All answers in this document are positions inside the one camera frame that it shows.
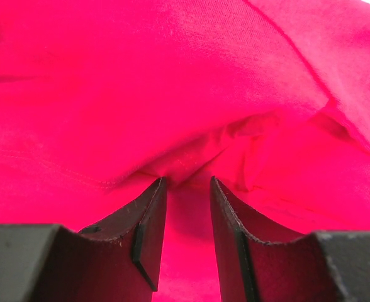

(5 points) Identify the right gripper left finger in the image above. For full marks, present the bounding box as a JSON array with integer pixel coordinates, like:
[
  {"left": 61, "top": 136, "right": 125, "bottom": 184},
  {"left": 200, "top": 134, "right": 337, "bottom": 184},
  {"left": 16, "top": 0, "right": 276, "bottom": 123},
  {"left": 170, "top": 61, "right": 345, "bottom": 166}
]
[{"left": 0, "top": 177, "right": 167, "bottom": 301}]

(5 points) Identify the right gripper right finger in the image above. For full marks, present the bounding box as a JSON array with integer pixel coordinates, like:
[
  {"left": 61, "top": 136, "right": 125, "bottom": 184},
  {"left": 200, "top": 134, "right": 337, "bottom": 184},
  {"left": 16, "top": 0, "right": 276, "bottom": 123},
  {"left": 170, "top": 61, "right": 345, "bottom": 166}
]
[{"left": 210, "top": 177, "right": 370, "bottom": 301}]

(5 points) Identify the magenta t shirt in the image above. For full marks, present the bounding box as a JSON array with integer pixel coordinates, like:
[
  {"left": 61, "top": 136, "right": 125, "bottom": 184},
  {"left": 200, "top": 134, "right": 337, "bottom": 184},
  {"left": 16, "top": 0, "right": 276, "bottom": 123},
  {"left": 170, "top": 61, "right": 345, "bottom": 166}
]
[{"left": 0, "top": 1, "right": 370, "bottom": 301}]

